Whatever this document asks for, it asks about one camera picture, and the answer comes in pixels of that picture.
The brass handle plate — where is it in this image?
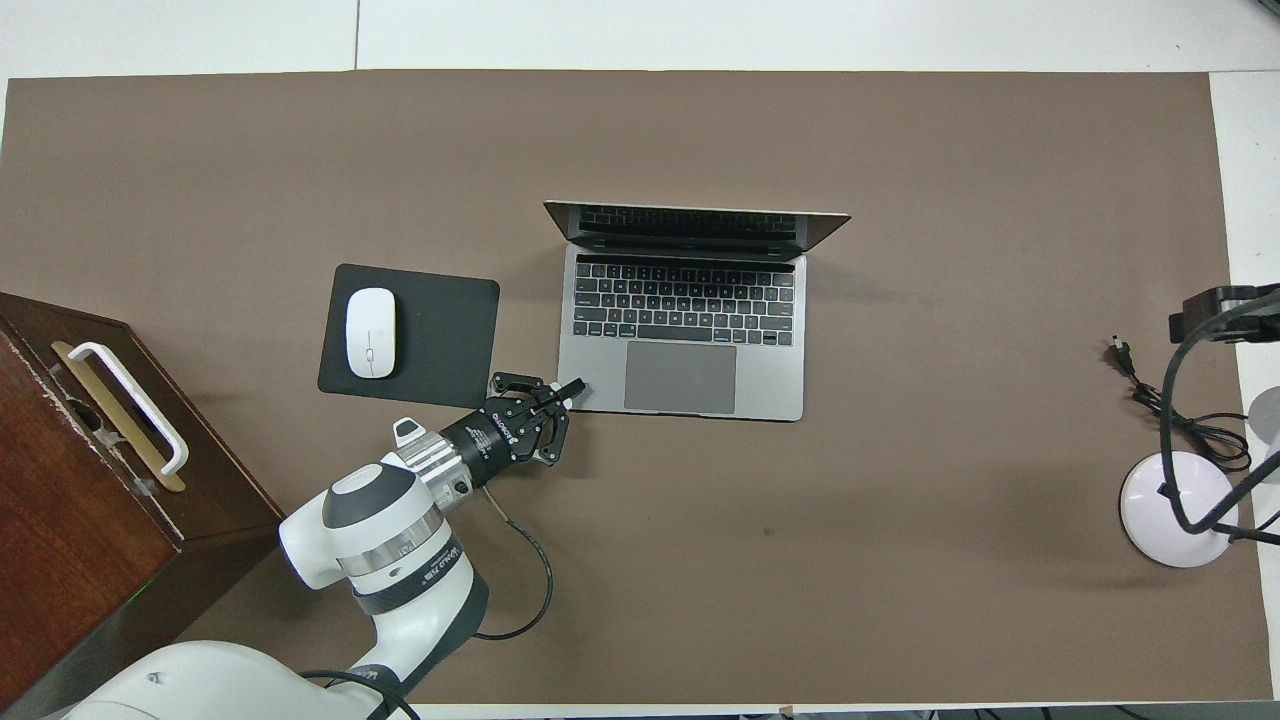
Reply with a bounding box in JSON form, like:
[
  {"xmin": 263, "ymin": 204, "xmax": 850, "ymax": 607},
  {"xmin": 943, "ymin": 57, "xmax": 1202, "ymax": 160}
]
[{"xmin": 50, "ymin": 340, "xmax": 188, "ymax": 493}]

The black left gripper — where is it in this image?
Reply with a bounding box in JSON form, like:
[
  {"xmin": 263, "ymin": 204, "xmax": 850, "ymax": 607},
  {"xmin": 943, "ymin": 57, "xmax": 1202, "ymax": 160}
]
[{"xmin": 438, "ymin": 371, "xmax": 588, "ymax": 492}]

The white desk lamp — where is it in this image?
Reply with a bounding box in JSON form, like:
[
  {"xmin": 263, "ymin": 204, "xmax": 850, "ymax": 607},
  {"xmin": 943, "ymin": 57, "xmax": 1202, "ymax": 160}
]
[{"xmin": 1118, "ymin": 385, "xmax": 1280, "ymax": 569}]

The black mouse pad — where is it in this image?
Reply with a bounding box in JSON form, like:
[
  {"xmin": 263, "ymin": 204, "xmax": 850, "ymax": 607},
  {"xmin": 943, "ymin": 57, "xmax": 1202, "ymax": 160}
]
[{"xmin": 317, "ymin": 263, "xmax": 501, "ymax": 410}]

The white box handle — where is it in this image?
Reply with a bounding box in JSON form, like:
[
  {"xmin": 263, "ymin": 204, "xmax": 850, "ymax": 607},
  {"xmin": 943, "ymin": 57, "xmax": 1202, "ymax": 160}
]
[{"xmin": 68, "ymin": 342, "xmax": 191, "ymax": 476}]

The dark brown wooden box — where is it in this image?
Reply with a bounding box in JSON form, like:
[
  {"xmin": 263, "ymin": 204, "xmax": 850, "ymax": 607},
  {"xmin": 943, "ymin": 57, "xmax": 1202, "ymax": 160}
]
[{"xmin": 0, "ymin": 292, "xmax": 288, "ymax": 720}]

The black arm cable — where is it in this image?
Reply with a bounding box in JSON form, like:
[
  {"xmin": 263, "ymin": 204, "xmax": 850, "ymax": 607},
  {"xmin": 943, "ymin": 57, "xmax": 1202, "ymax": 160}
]
[
  {"xmin": 300, "ymin": 488, "xmax": 554, "ymax": 720},
  {"xmin": 1160, "ymin": 295, "xmax": 1280, "ymax": 536}
]

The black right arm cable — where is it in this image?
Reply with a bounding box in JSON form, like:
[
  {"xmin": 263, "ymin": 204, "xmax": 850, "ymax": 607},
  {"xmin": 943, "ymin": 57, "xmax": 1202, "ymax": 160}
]
[{"xmin": 1160, "ymin": 295, "xmax": 1280, "ymax": 536}]

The grey laptop computer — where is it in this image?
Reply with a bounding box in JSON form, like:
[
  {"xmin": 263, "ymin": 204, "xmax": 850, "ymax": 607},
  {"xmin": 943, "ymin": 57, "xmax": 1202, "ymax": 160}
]
[{"xmin": 543, "ymin": 200, "xmax": 852, "ymax": 423}]

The white computer mouse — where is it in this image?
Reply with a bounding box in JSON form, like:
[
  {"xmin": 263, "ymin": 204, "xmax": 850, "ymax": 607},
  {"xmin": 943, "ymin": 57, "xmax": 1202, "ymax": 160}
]
[{"xmin": 345, "ymin": 287, "xmax": 398, "ymax": 380}]

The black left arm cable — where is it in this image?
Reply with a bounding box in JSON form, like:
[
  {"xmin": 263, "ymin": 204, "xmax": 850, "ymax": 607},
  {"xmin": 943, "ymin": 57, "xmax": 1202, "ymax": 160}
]
[{"xmin": 300, "ymin": 488, "xmax": 554, "ymax": 720}]

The black lamp power cable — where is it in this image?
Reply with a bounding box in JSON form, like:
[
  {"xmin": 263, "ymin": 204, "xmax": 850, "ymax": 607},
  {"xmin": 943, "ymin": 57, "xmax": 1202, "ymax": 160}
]
[{"xmin": 1108, "ymin": 337, "xmax": 1253, "ymax": 473}]

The brown table mat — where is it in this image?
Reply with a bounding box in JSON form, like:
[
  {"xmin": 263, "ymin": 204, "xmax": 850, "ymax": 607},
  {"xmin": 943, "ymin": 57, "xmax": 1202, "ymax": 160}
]
[{"xmin": 0, "ymin": 70, "xmax": 1273, "ymax": 706}]

